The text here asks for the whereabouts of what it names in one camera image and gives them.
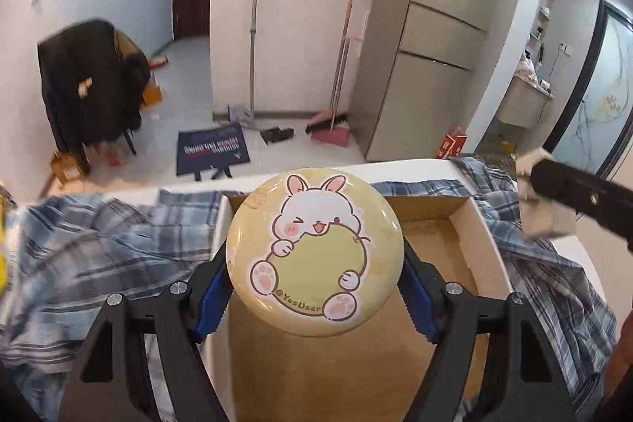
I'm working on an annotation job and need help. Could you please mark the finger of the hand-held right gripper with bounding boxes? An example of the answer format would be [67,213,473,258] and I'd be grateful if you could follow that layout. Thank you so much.
[529,159,633,252]

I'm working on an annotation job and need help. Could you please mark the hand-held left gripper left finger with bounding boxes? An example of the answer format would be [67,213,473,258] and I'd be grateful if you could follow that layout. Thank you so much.
[58,249,233,422]

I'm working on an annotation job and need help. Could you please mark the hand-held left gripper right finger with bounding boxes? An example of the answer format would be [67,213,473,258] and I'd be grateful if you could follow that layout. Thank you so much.
[398,241,577,422]

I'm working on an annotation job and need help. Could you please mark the white cardboard box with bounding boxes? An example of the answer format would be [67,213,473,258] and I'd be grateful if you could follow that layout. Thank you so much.
[208,189,515,422]

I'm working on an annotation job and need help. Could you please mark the beige counter cabinet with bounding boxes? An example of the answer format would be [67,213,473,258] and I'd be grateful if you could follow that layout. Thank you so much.
[497,76,555,129]

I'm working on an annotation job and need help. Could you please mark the black framed glass door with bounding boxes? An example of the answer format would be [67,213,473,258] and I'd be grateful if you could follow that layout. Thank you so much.
[544,0,633,185]

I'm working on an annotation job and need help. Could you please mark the blue plaid shirt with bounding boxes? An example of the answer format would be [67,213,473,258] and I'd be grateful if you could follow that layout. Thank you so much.
[0,155,619,422]

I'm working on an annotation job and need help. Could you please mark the red box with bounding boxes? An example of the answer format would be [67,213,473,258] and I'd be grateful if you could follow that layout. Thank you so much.
[436,128,468,160]

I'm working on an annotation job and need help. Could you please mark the dark blue doormat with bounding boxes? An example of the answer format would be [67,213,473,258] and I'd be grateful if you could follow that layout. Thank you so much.
[175,121,251,182]

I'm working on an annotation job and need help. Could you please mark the black slippers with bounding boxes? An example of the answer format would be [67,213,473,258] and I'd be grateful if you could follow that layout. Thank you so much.
[260,125,295,145]

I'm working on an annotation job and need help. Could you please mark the pink dustpan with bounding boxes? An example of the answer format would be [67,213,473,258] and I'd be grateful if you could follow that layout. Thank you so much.
[311,34,364,149]

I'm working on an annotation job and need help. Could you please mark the brown cardboard box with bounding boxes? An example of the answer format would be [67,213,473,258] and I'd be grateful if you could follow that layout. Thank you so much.
[49,150,92,185]

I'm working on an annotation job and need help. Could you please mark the beige refrigerator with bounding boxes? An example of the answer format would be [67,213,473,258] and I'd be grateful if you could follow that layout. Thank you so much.
[349,0,515,163]

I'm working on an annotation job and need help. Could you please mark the red broom and dustpan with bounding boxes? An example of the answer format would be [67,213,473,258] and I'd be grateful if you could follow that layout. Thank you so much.
[305,0,354,136]

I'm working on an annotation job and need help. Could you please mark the chair draped with black coat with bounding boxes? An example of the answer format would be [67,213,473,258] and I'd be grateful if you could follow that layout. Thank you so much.
[38,21,152,153]

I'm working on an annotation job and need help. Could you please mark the grey mop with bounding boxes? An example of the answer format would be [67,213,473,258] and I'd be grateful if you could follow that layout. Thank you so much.
[226,0,266,126]

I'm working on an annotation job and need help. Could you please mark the wall shelf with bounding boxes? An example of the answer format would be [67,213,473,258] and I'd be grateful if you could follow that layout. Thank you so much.
[531,0,557,52]

